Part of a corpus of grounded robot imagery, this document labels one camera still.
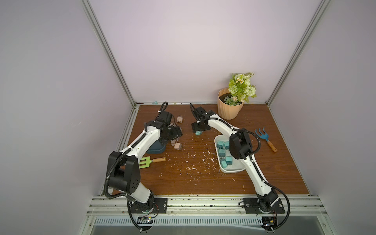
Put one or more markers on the teal plug lone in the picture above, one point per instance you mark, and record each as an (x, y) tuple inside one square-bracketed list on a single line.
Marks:
[(227, 145)]

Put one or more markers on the dark teal storage tray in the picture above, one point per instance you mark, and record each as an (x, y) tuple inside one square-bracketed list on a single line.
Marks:
[(156, 148)]

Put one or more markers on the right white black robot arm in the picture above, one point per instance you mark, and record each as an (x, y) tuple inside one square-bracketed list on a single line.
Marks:
[(243, 145)]

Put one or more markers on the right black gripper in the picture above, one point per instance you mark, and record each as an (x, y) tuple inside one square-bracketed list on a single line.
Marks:
[(200, 126)]

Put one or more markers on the peach ribbed flower pot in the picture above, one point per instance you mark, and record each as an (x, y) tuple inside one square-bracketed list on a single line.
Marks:
[(226, 111)]

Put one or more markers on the green garden fork wooden handle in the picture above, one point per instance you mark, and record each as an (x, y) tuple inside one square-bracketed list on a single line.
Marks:
[(146, 161)]

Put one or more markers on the brown plug far single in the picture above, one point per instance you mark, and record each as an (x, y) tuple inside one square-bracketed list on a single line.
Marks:
[(179, 119)]

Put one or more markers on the blue garden fork wooden handle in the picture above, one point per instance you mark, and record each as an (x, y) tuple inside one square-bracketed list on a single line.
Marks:
[(262, 134)]

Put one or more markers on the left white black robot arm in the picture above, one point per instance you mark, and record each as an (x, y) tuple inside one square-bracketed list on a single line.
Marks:
[(123, 177)]

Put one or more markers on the brown plug near front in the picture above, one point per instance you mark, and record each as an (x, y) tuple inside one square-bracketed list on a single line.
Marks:
[(178, 146)]

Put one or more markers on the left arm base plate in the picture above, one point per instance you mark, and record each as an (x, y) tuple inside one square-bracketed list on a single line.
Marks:
[(155, 205)]

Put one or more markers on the green artificial flower plant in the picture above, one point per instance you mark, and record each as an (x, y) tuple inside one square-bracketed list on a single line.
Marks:
[(240, 89)]

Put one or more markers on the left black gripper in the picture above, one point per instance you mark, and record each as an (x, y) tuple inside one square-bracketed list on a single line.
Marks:
[(175, 133)]

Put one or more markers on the white oval storage tray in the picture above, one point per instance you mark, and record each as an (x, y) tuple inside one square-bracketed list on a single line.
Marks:
[(227, 163)]

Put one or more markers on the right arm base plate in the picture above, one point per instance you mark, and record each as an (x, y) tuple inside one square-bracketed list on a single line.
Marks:
[(257, 206)]

